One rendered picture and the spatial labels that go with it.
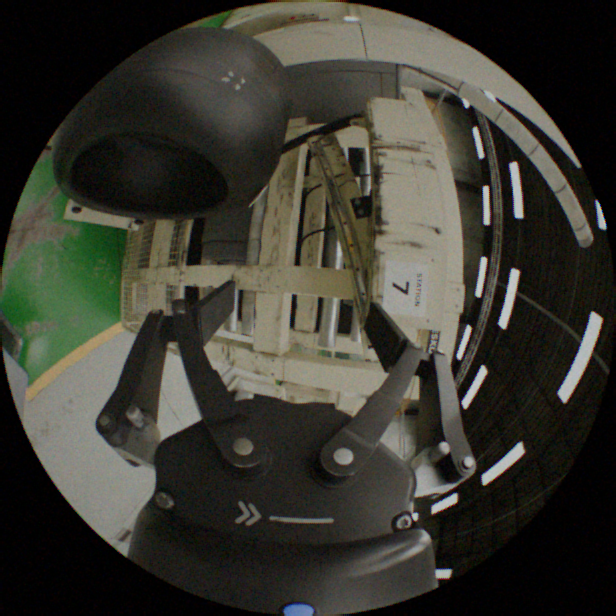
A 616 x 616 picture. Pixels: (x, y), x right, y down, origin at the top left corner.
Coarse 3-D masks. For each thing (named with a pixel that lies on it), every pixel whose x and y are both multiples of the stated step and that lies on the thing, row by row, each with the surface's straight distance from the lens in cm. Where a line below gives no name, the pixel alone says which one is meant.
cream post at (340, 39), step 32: (288, 32) 59; (320, 32) 58; (352, 32) 58; (384, 32) 59; (416, 32) 60; (288, 64) 63; (416, 64) 62; (448, 64) 64; (480, 64) 66; (512, 96) 74; (544, 128) 85; (576, 160) 102
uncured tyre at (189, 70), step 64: (128, 64) 36; (192, 64) 31; (256, 64) 38; (64, 128) 42; (128, 128) 32; (192, 128) 30; (256, 128) 33; (64, 192) 60; (128, 192) 80; (192, 192) 76; (256, 192) 48
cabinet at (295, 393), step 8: (280, 384) 491; (288, 384) 487; (296, 384) 486; (288, 392) 484; (296, 392) 474; (304, 392) 467; (312, 392) 467; (320, 392) 468; (328, 392) 469; (288, 400) 506; (296, 400) 495; (304, 400) 486; (312, 400) 478; (320, 400) 472; (328, 400) 466
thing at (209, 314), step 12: (216, 288) 17; (228, 288) 17; (204, 300) 14; (216, 300) 15; (228, 300) 18; (192, 312) 14; (204, 312) 14; (216, 312) 16; (228, 312) 18; (204, 324) 14; (216, 324) 16; (204, 336) 14
